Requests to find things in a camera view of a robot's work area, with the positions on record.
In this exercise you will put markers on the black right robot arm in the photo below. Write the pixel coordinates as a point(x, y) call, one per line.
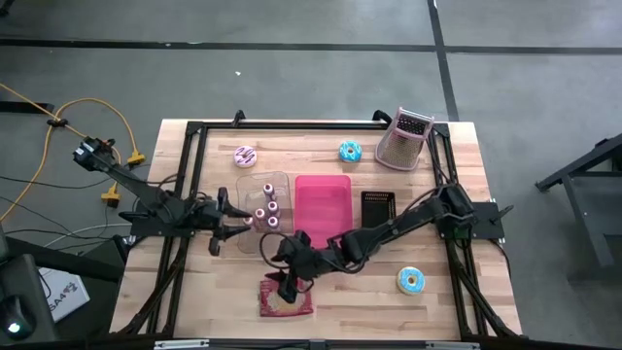
point(389, 226)

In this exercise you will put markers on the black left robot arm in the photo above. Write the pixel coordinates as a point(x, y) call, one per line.
point(141, 187)

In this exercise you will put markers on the grey table-level camera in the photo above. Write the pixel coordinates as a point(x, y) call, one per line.
point(316, 344)

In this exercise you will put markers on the red popcorn bag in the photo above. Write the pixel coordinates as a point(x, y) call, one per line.
point(301, 306)

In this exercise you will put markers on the silver frame bracket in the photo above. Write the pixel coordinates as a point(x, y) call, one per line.
point(452, 345)
point(180, 344)

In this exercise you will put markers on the white cardboard box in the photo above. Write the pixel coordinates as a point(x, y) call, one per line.
point(68, 296)

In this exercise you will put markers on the pink metal box grater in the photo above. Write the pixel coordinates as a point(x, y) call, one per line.
point(398, 153)

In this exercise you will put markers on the pink plastic bin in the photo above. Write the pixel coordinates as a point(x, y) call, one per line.
point(323, 204)

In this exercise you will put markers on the black side desk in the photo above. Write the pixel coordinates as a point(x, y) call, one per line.
point(597, 219)

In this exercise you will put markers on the clear plastic bin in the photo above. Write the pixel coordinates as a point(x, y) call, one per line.
point(252, 185)

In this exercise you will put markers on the black plastic basket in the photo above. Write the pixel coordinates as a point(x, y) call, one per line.
point(378, 209)

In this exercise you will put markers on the blue iced cream toy donut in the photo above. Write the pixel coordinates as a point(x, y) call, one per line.
point(401, 282)

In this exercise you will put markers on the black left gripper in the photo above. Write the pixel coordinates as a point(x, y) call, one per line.
point(209, 216)

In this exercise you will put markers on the black floor bar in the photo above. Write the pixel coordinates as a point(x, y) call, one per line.
point(24, 107)

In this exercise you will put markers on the black device with green light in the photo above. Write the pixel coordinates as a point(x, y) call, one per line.
point(24, 291)

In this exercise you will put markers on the pink iced toy donut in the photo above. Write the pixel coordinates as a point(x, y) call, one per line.
point(239, 156)

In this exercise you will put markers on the teal sprinkled toy donut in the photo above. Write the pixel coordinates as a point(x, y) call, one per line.
point(343, 151)

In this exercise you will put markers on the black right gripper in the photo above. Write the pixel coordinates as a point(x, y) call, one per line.
point(301, 257)

